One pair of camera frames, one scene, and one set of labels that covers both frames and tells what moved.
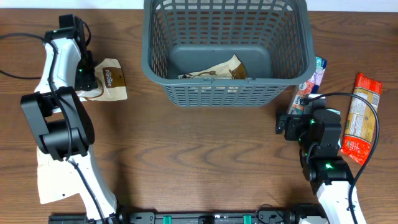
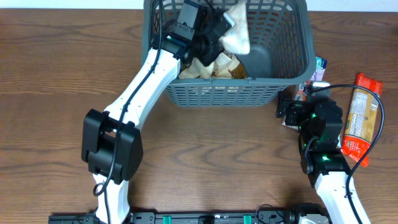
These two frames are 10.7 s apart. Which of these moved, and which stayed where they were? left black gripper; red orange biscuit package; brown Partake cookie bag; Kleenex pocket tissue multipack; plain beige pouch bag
Moved: brown Partake cookie bag; left black gripper; plain beige pouch bag
Stayed: red orange biscuit package; Kleenex pocket tissue multipack
